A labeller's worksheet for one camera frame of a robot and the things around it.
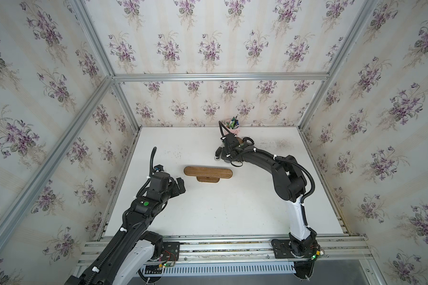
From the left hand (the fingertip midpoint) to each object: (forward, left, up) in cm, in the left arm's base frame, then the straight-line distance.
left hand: (176, 184), depth 81 cm
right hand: (+22, -26, -7) cm, 35 cm away
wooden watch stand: (+7, -14, -4) cm, 17 cm away
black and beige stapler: (+22, -20, -6) cm, 31 cm away
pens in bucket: (+41, -30, 0) cm, 51 cm away
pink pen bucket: (+37, -31, -3) cm, 48 cm away
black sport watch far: (+36, -39, -8) cm, 54 cm away
